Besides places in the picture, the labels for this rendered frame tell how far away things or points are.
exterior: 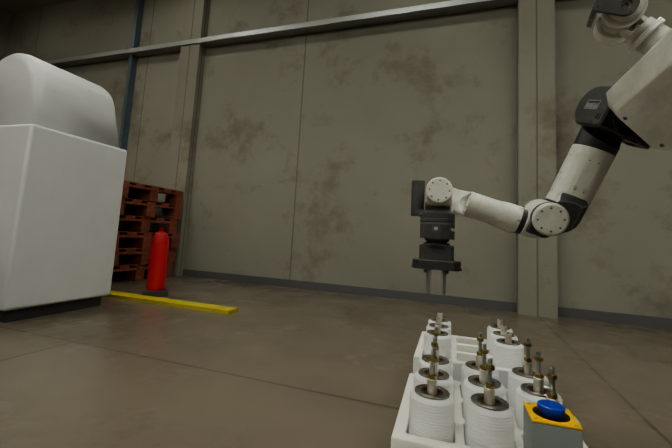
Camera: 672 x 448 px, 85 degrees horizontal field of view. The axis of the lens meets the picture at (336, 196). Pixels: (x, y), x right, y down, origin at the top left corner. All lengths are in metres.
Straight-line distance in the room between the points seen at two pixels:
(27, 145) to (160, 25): 3.72
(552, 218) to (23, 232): 2.60
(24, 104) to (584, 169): 2.86
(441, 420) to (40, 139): 2.54
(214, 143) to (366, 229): 2.22
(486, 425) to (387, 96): 3.53
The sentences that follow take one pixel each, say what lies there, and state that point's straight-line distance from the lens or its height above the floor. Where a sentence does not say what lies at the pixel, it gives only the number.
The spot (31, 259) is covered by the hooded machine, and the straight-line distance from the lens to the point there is 2.79.
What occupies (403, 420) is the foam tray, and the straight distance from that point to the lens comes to 0.98.
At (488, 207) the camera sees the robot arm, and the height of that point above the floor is 0.67.
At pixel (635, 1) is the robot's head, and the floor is 1.00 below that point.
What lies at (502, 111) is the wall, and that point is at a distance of 3.95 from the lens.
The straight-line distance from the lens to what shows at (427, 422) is 0.92.
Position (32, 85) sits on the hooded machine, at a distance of 2.96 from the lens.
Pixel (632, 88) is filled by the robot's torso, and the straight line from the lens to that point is 0.87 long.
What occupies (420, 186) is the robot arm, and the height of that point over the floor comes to 0.73.
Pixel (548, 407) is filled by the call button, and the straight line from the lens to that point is 0.76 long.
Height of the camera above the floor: 0.58
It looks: 6 degrees up
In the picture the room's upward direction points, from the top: 3 degrees clockwise
